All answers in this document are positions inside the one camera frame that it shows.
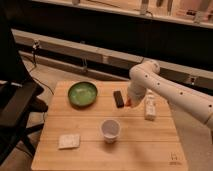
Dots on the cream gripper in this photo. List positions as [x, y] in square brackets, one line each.
[135, 101]

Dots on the red orange pepper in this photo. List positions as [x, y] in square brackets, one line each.
[128, 103]

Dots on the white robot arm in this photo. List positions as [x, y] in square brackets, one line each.
[145, 76]

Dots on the green ceramic bowl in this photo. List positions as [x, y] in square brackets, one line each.
[82, 94]

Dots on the white squeeze bottle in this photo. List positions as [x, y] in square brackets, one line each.
[150, 112]

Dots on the black rectangular block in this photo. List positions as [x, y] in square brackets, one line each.
[118, 99]

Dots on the white paper cup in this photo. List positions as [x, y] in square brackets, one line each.
[110, 130]

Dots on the black office chair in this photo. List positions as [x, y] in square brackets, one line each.
[18, 95]

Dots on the long grey rail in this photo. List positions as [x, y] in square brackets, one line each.
[103, 64]

